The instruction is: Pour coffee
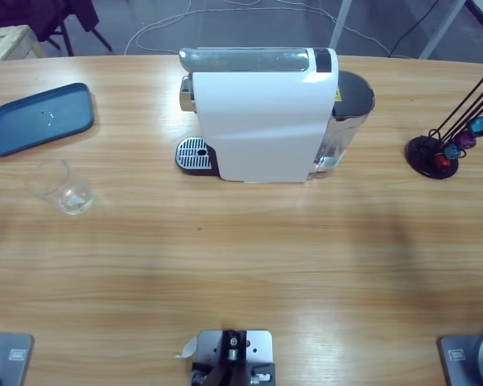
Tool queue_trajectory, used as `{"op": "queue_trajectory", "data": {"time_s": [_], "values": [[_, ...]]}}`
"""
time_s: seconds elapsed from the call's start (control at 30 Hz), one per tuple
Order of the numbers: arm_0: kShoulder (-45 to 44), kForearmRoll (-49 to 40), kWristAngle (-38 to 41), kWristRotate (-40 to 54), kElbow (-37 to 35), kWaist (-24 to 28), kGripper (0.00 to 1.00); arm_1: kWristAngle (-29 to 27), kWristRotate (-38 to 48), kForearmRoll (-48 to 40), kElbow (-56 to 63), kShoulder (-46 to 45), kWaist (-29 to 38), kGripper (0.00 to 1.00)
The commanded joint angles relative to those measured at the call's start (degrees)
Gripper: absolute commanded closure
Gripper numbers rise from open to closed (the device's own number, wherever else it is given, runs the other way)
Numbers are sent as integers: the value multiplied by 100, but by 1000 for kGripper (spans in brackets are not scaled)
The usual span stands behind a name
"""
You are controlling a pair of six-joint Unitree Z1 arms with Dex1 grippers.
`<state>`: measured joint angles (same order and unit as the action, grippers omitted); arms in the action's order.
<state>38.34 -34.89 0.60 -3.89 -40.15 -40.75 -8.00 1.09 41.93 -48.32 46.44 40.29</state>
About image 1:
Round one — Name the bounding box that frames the silver coffee machine lever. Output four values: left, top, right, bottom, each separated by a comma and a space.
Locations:
178, 47, 312, 74

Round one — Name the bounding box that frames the clear drinking glass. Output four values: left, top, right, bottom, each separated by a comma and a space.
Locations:
25, 158, 97, 216

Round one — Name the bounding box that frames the purple coffee capsule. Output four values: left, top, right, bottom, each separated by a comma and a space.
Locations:
455, 130, 478, 150

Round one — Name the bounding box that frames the white capsule coffee machine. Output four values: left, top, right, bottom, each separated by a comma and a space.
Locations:
175, 46, 340, 185

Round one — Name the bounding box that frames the black capsule holder with rods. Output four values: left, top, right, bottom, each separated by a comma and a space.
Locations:
405, 67, 483, 180

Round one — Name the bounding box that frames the clear water tank black lid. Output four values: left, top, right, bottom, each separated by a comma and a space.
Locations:
312, 70, 376, 180

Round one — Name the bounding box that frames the silver drip tray grille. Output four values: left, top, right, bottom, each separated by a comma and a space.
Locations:
175, 136, 219, 178

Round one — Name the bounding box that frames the white paper tag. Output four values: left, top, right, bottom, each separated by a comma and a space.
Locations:
173, 336, 200, 359

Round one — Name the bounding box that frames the black chair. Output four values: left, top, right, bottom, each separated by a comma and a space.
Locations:
0, 0, 114, 57

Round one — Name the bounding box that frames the dark blue plastic tray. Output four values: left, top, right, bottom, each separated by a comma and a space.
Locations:
0, 82, 97, 158

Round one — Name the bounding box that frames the pale wooden crate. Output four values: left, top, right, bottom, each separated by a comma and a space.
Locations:
0, 24, 47, 64

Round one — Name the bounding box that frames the white metal frame leg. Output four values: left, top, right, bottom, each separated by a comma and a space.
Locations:
328, 0, 353, 51
419, 0, 468, 60

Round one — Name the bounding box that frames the black floor cable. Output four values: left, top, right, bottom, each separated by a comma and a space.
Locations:
387, 0, 446, 57

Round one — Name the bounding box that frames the centre grey mount plate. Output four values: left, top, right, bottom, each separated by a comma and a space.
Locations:
189, 328, 277, 386

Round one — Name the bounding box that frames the white floor cable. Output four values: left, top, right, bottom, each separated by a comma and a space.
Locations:
123, 0, 391, 55

